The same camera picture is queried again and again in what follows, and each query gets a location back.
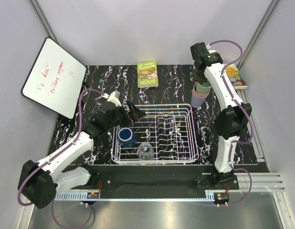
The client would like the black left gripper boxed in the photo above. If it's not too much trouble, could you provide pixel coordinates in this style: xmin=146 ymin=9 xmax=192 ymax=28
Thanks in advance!
xmin=106 ymin=100 xmax=146 ymax=130

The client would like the light green plastic cup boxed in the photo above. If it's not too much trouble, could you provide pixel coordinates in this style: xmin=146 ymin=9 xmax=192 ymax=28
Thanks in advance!
xmin=196 ymin=82 xmax=212 ymax=94

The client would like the lilac plastic cup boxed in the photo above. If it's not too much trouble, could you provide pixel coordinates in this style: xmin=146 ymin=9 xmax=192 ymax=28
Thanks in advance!
xmin=191 ymin=94 xmax=208 ymax=108

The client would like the pink plastic cup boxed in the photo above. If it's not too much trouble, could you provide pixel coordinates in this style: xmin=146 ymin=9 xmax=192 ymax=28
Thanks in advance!
xmin=193 ymin=83 xmax=210 ymax=98

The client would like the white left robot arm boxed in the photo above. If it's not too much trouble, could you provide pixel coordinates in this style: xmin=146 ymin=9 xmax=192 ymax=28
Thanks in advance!
xmin=17 ymin=101 xmax=146 ymax=209

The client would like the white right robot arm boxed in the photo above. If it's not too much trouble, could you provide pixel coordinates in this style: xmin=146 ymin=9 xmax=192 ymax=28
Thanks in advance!
xmin=190 ymin=42 xmax=252 ymax=189

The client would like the dark blue ceramic mug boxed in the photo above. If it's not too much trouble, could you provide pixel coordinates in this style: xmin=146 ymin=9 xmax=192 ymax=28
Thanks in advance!
xmin=118 ymin=127 xmax=135 ymax=148

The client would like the yellow paperback book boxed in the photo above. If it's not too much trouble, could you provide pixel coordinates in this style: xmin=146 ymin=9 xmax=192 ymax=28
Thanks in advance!
xmin=225 ymin=64 xmax=248 ymax=90

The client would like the green paperback book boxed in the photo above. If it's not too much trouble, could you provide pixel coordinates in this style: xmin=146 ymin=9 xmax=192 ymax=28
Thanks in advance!
xmin=137 ymin=61 xmax=159 ymax=88

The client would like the clear glass cup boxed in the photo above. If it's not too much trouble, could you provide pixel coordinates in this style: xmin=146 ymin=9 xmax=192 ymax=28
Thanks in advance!
xmin=137 ymin=143 xmax=154 ymax=160

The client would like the white whiteboard with red writing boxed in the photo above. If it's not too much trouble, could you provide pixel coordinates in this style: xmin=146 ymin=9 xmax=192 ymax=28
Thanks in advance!
xmin=21 ymin=38 xmax=86 ymax=119

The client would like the left orange connector board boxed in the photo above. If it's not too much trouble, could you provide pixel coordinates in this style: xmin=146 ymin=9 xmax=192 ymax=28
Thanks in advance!
xmin=87 ymin=192 xmax=100 ymax=199

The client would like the orange connector board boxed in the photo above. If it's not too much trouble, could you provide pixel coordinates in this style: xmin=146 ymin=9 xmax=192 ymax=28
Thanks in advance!
xmin=216 ymin=193 xmax=229 ymax=200
xmin=87 ymin=192 xmax=100 ymax=199

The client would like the right orange connector board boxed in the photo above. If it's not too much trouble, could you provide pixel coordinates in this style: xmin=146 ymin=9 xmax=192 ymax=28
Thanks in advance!
xmin=216 ymin=193 xmax=229 ymax=200

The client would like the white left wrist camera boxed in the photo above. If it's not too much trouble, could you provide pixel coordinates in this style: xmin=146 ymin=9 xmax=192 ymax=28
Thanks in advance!
xmin=102 ymin=90 xmax=122 ymax=107

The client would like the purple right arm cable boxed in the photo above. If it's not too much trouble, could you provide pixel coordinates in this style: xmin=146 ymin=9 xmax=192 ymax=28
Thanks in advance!
xmin=208 ymin=40 xmax=254 ymax=206

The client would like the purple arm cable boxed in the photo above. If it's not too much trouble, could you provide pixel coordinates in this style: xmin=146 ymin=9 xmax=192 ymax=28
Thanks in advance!
xmin=208 ymin=40 xmax=254 ymax=206
xmin=17 ymin=88 xmax=109 ymax=207

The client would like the white wire dish rack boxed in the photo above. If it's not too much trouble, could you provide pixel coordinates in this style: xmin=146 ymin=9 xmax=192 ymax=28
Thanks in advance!
xmin=111 ymin=104 xmax=199 ymax=165

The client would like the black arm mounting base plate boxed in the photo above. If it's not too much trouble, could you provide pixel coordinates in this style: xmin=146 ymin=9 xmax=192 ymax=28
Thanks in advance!
xmin=70 ymin=164 xmax=257 ymax=200

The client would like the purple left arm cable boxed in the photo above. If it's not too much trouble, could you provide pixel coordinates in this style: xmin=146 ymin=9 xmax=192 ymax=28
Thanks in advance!
xmin=17 ymin=88 xmax=109 ymax=207

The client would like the slotted cable duct rail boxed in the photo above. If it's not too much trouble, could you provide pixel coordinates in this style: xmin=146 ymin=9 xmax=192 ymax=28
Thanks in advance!
xmin=55 ymin=191 xmax=98 ymax=201

